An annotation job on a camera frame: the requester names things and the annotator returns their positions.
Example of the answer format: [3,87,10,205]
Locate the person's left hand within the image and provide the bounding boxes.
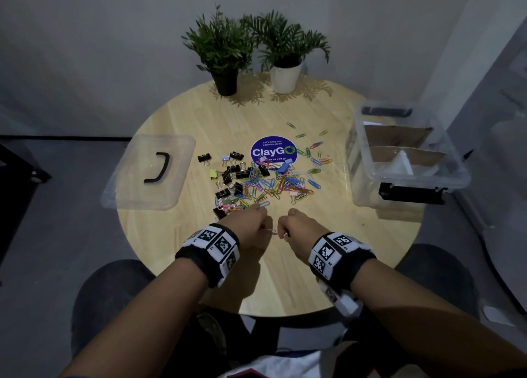
[218,203,274,252]

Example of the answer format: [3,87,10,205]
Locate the person's right hand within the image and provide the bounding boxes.
[276,208,331,263]

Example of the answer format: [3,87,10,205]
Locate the person's left forearm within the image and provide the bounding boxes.
[61,257,209,378]

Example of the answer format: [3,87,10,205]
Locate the person's right forearm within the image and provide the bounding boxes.
[350,258,527,378]

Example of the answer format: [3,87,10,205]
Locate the pile of coloured paper clips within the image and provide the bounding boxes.
[214,122,332,216]

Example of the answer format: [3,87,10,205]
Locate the black wristband with marker tiles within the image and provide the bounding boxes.
[307,232,377,317]
[175,223,241,289]

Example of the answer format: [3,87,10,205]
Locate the group of black binder clips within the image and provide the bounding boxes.
[197,151,271,220]

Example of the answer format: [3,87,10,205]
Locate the round blue sticker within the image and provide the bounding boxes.
[250,134,298,169]

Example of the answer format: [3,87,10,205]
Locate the black box latch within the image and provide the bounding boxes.
[361,106,413,118]
[378,183,448,206]

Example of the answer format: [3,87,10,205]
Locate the clear plastic box lid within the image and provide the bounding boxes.
[101,133,197,211]

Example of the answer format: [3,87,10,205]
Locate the white paper sheet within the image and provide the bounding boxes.
[378,150,438,177]

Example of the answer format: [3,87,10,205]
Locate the person's white shirt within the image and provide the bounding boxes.
[217,347,373,378]

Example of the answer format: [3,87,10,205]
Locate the brown cardboard piece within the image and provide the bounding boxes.
[364,124,434,149]
[369,146,446,169]

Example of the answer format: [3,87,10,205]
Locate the person's right leg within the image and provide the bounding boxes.
[394,243,481,321]

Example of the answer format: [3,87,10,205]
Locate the person's leg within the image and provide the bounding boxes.
[394,243,481,321]
[71,259,173,360]

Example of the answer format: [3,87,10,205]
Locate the person's left leg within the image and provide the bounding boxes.
[71,259,173,360]

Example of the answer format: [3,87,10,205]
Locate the clear plastic storage box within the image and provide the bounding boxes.
[346,99,472,210]

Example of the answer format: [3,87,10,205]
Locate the green plant in white pot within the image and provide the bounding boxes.
[243,10,331,94]

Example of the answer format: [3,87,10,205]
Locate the green plant in black pot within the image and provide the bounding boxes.
[181,5,257,97]

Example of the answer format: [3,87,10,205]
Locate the white scrap of paper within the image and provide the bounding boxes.
[481,304,516,327]

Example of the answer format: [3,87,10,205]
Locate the dark furniture piece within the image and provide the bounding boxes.
[0,142,53,267]

